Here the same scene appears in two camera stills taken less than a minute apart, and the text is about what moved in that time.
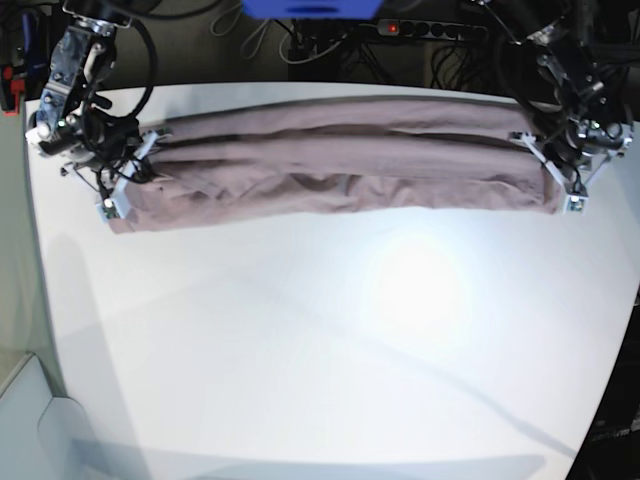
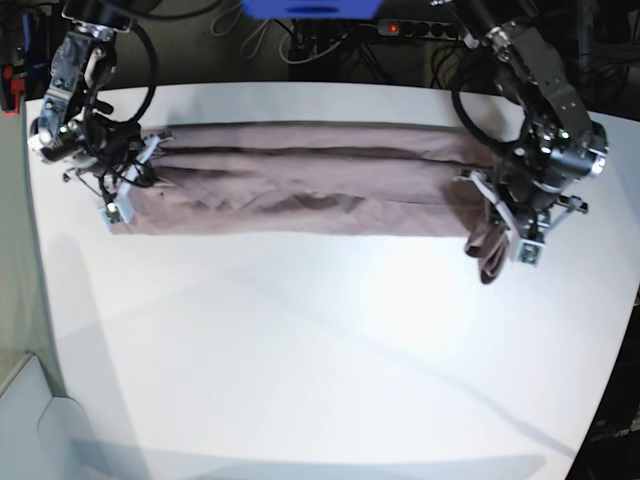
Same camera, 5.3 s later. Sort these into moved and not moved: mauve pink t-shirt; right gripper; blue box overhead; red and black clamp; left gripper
Moved: mauve pink t-shirt; right gripper
Not moved: red and black clamp; left gripper; blue box overhead
